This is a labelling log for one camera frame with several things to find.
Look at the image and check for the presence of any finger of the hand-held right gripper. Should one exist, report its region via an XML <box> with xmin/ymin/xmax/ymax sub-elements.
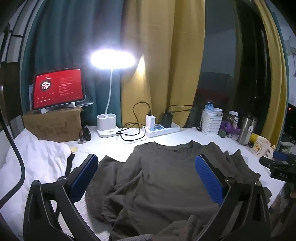
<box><xmin>273</xmin><ymin>151</ymin><xmax>296</xmax><ymax>161</ymax></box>
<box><xmin>259</xmin><ymin>156</ymin><xmax>281</xmax><ymax>168</ymax></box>

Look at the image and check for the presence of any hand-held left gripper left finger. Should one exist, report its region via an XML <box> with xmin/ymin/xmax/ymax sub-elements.
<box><xmin>23</xmin><ymin>153</ymin><xmax>100</xmax><ymax>241</ymax></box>

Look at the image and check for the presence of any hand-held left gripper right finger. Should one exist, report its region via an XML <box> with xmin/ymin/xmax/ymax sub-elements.
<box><xmin>195</xmin><ymin>154</ymin><xmax>271</xmax><ymax>241</ymax></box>

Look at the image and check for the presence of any grey t-shirt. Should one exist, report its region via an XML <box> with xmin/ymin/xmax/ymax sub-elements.
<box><xmin>85</xmin><ymin>140</ymin><xmax>272</xmax><ymax>241</ymax></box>

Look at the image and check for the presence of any cartoon print mug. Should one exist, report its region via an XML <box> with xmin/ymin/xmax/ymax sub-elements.
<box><xmin>252</xmin><ymin>136</ymin><xmax>273</xmax><ymax>158</ymax></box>

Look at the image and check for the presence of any steel tumbler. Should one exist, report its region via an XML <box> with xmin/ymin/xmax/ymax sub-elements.
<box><xmin>238</xmin><ymin>113</ymin><xmax>258</xmax><ymax>146</ymax></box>

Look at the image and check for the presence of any white textured tablecloth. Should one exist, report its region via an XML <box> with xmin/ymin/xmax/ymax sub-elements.
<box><xmin>5</xmin><ymin>125</ymin><xmax>286</xmax><ymax>241</ymax></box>

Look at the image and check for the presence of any white cloth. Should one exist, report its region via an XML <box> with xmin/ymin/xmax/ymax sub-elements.
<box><xmin>0</xmin><ymin>128</ymin><xmax>72</xmax><ymax>223</ymax></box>

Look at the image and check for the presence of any purple object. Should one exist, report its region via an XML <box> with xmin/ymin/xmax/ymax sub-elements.
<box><xmin>220</xmin><ymin>122</ymin><xmax>241</xmax><ymax>135</ymax></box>

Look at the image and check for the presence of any white perforated basket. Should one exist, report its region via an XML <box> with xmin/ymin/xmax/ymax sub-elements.
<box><xmin>201</xmin><ymin>109</ymin><xmax>223</xmax><ymax>135</ymax></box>

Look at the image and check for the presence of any white desk lamp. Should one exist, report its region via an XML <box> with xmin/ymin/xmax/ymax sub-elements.
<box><xmin>91</xmin><ymin>49</ymin><xmax>136</xmax><ymax>139</ymax></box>

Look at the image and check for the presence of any white-lidded jar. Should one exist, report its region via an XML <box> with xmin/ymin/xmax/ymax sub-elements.
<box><xmin>229</xmin><ymin>111</ymin><xmax>239</xmax><ymax>128</ymax></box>

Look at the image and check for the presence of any cardboard box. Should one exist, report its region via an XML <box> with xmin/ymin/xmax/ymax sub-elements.
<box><xmin>22</xmin><ymin>107</ymin><xmax>84</xmax><ymax>143</ymax></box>

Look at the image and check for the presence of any white power strip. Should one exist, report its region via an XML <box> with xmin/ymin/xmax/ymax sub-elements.
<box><xmin>145</xmin><ymin>122</ymin><xmax>181</xmax><ymax>138</ymax></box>

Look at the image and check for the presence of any blue packet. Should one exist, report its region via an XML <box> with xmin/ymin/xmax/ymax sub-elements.
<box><xmin>205</xmin><ymin>102</ymin><xmax>223</xmax><ymax>116</ymax></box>

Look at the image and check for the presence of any tablet stand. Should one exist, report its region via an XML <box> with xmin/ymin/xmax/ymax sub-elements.
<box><xmin>40</xmin><ymin>95</ymin><xmax>94</xmax><ymax>114</ymax></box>

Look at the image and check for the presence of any black charger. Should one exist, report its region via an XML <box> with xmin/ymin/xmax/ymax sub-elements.
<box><xmin>161</xmin><ymin>112</ymin><xmax>173</xmax><ymax>127</ymax></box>

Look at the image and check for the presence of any white charger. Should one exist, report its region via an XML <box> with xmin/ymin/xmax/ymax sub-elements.
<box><xmin>146</xmin><ymin>113</ymin><xmax>156</xmax><ymax>130</ymax></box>

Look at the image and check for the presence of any tablet with red screen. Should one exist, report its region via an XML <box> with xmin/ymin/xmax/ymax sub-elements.
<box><xmin>32</xmin><ymin>68</ymin><xmax>85</xmax><ymax>110</ymax></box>

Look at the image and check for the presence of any teal curtain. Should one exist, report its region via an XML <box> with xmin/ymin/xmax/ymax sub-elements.
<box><xmin>21</xmin><ymin>0</ymin><xmax>130</xmax><ymax>127</ymax></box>

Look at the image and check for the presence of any black strap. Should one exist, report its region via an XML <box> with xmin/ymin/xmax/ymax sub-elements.
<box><xmin>65</xmin><ymin>153</ymin><xmax>75</xmax><ymax>178</ymax></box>

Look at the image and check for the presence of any thick black cable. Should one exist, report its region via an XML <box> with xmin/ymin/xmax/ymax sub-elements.
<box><xmin>0</xmin><ymin>86</ymin><xmax>26</xmax><ymax>207</ymax></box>

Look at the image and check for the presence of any thin black cable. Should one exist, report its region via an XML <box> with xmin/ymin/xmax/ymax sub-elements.
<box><xmin>165</xmin><ymin>105</ymin><xmax>203</xmax><ymax>130</ymax></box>

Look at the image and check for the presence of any black charging cable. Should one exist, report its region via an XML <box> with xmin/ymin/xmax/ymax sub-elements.
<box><xmin>116</xmin><ymin>102</ymin><xmax>153</xmax><ymax>142</ymax></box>

